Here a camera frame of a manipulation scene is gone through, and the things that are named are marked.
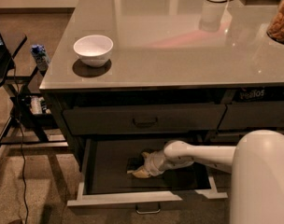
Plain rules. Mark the open grey middle drawer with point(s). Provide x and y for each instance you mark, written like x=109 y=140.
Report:
x=105 y=183

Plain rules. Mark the black side cart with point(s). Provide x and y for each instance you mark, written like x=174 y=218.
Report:
x=23 y=126

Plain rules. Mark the closed grey top drawer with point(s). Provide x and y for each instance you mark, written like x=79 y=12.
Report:
x=180 y=118

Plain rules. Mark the green and yellow sponge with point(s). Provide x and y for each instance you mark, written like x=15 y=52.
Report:
x=133 y=164

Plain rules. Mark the dark snack bag with lettering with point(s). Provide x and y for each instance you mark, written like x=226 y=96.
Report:
x=260 y=94

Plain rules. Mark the jar of brown snacks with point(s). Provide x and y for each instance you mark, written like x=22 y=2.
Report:
x=275 y=29

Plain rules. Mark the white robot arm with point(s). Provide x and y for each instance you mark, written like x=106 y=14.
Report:
x=256 y=165

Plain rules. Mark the right top grey drawer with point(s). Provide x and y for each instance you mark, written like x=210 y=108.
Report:
x=240 y=116

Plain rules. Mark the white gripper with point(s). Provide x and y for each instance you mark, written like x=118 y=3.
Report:
x=153 y=164

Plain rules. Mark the blue capped plastic bottle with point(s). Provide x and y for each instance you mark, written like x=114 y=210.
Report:
x=41 y=57

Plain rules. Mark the white ceramic bowl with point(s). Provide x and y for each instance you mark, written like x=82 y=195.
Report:
x=94 y=50

